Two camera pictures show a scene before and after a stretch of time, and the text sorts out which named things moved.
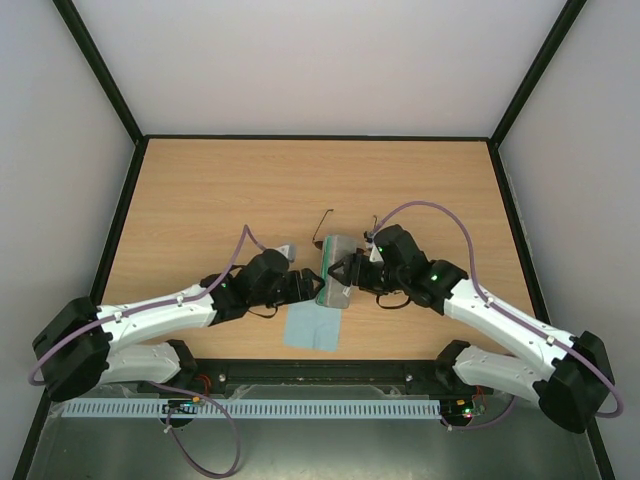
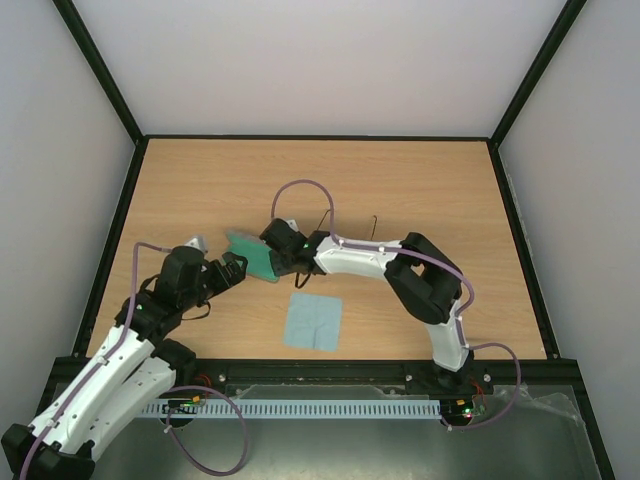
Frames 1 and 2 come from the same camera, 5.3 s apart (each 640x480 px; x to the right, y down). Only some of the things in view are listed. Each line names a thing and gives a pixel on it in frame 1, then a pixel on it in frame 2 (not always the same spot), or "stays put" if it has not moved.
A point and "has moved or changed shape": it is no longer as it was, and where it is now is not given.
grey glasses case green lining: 332,291 has moved or changed shape
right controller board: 457,411 stays put
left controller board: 184,406 stays put
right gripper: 356,270 to 276,251
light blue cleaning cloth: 310,325 stays put
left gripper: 306,273 to 237,275
